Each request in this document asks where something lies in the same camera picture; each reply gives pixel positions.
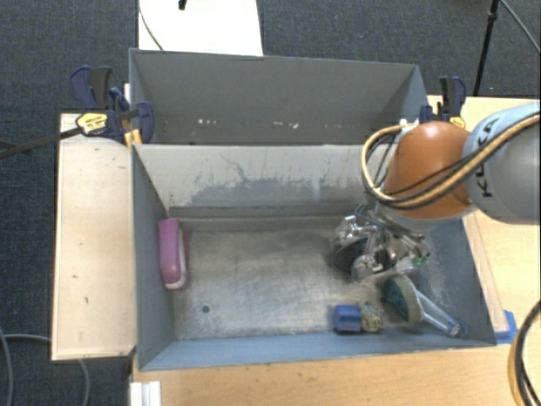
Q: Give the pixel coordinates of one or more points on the blue block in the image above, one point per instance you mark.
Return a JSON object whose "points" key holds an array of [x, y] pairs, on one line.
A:
{"points": [[346, 319]]}

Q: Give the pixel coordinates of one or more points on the pink and white stapler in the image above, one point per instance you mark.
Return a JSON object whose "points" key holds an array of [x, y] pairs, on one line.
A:
{"points": [[171, 252]]}

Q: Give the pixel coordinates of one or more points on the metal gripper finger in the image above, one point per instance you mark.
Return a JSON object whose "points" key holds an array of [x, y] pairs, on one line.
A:
{"points": [[353, 228], [372, 269]]}

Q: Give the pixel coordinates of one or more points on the black round object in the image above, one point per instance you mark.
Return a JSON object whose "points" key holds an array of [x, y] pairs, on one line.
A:
{"points": [[344, 257]]}

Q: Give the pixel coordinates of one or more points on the pale wood board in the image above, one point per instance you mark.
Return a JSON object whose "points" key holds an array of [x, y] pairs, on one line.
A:
{"points": [[93, 248]]}

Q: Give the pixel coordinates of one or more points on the grey metal bin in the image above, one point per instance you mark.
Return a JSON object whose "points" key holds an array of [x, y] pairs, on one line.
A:
{"points": [[270, 260]]}

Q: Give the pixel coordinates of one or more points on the beige speckled ball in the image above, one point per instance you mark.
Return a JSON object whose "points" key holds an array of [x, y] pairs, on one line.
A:
{"points": [[372, 317]]}

